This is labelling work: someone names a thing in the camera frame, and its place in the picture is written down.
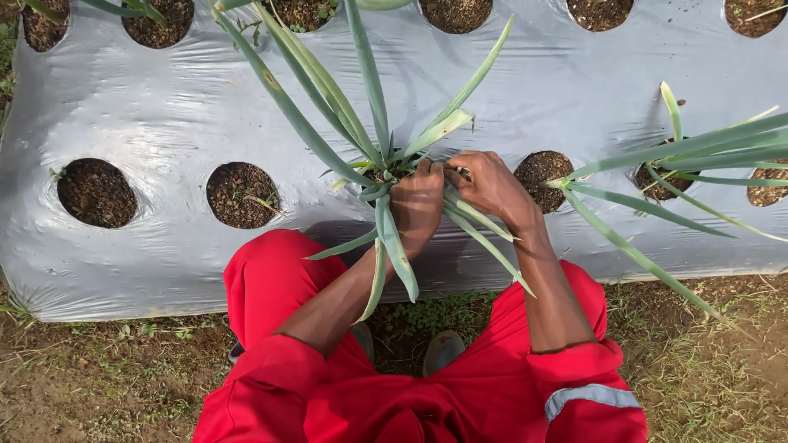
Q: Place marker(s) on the person's right hand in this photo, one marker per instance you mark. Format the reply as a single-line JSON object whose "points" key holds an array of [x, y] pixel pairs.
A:
{"points": [[498, 187]]}

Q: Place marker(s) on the person's left hand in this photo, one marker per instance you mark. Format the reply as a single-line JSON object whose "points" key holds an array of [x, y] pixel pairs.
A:
{"points": [[417, 206]]}

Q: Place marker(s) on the person's left fingers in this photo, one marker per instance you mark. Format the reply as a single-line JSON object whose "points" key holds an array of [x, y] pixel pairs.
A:
{"points": [[425, 171]]}

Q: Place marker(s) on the green onion plant with long leaves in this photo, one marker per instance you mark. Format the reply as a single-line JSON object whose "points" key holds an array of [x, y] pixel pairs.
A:
{"points": [[708, 143], [126, 7], [394, 243]]}

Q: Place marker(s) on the grey rubber boot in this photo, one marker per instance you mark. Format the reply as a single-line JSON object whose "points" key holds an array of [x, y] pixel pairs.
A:
{"points": [[442, 350], [364, 339]]}

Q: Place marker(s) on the red work overalls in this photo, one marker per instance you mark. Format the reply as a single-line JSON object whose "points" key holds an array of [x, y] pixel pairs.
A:
{"points": [[277, 394]]}

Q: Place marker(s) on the silver plastic mulch sheet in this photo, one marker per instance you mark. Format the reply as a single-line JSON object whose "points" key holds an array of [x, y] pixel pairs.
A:
{"points": [[154, 111]]}

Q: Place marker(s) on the rows of round soil planting holes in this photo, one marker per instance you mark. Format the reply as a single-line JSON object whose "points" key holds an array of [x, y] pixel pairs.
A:
{"points": [[96, 194]]}

